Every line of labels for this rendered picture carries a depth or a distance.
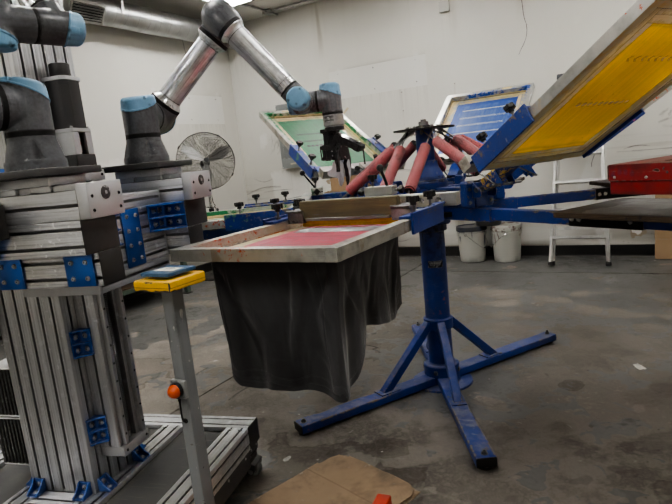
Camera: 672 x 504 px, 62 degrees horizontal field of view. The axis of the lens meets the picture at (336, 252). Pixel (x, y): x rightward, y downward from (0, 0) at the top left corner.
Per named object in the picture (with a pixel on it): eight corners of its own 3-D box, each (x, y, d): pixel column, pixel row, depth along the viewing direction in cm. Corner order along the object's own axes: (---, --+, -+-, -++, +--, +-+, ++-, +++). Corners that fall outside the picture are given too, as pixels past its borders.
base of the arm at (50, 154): (-10, 174, 141) (-18, 134, 139) (36, 171, 155) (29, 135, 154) (38, 168, 137) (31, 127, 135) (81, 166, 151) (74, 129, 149)
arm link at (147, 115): (118, 135, 186) (111, 94, 183) (135, 136, 199) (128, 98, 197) (153, 131, 185) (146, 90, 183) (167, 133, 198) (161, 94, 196)
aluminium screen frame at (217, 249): (338, 262, 139) (336, 247, 138) (171, 261, 168) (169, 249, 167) (441, 217, 206) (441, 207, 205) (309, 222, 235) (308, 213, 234)
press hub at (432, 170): (468, 401, 266) (449, 113, 243) (393, 391, 285) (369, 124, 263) (489, 370, 299) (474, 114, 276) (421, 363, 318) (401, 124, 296)
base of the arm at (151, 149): (115, 166, 188) (110, 136, 186) (141, 164, 202) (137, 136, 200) (153, 161, 184) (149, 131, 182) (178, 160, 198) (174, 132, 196)
